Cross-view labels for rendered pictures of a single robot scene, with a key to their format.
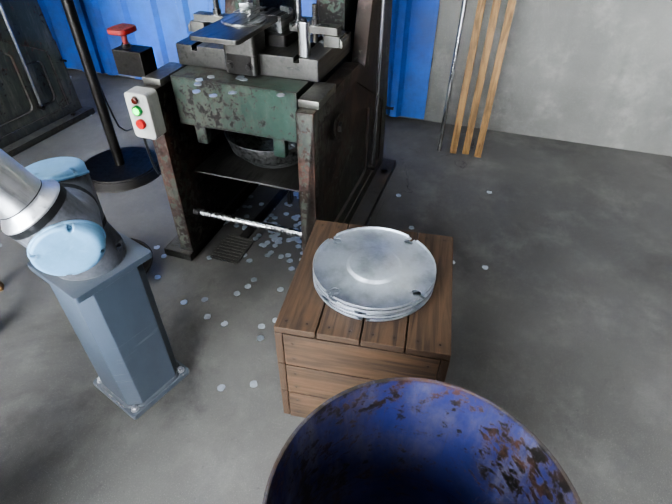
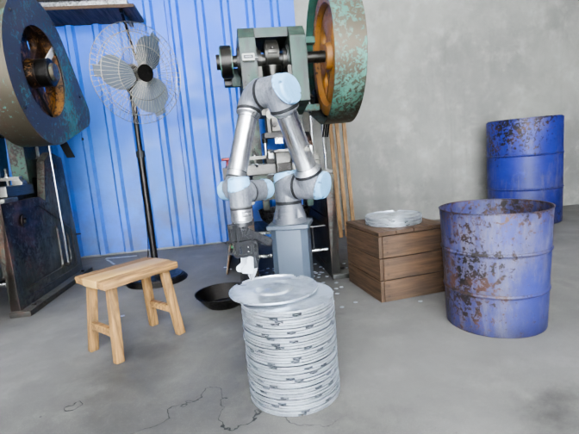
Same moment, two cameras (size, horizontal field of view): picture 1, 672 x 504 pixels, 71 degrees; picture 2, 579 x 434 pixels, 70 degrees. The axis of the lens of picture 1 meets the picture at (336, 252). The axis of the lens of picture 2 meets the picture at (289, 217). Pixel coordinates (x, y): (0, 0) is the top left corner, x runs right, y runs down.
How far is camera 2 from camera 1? 1.65 m
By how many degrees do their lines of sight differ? 39
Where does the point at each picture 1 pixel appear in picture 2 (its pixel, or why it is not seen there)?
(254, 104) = not seen: hidden behind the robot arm
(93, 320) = (304, 246)
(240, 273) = not seen: hidden behind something
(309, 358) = (394, 249)
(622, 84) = (401, 190)
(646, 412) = not seen: hidden behind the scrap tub
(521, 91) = (357, 204)
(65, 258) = (325, 187)
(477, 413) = (478, 207)
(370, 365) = (419, 243)
